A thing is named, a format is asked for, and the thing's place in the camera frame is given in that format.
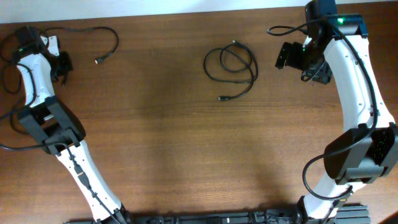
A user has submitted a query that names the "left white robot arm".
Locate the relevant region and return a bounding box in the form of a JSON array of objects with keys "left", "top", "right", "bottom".
[{"left": 11, "top": 26, "right": 131, "bottom": 223}]

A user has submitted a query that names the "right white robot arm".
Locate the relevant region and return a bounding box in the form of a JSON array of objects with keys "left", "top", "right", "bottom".
[{"left": 265, "top": 1, "right": 397, "bottom": 223}]

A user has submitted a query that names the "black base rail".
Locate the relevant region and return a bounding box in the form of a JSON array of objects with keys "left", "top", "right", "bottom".
[{"left": 63, "top": 203, "right": 373, "bottom": 224}]

